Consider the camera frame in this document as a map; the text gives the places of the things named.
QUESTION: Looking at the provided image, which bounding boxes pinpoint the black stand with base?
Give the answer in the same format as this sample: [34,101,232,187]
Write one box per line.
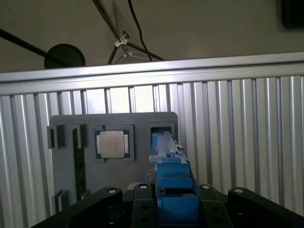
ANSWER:
[0,28,86,70]

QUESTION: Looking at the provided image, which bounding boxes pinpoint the silver CPU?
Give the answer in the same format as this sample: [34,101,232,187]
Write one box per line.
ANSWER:
[95,129,131,160]

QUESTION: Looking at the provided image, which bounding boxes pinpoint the grey parts rack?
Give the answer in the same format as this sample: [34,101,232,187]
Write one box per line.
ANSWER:
[46,111,179,214]

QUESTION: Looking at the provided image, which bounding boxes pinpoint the black object on wall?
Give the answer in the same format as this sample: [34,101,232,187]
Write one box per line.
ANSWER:
[281,0,304,29]

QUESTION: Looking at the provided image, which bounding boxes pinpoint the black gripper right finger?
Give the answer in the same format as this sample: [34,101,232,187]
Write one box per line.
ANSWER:
[198,184,304,228]

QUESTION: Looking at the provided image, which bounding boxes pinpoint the tripod with silver joints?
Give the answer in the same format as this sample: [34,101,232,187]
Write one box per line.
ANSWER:
[91,0,167,65]

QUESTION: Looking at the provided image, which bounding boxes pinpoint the green RAM stick on rack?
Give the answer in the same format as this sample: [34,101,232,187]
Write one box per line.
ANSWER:
[72,128,87,200]

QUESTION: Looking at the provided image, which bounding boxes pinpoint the hard disk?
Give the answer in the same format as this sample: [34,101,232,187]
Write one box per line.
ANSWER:
[148,130,206,228]

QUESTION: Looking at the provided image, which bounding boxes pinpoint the thin black floor cable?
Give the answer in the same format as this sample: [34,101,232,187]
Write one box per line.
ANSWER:
[127,0,153,61]

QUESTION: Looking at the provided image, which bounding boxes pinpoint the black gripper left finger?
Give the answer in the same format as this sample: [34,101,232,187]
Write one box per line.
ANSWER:
[30,182,158,228]

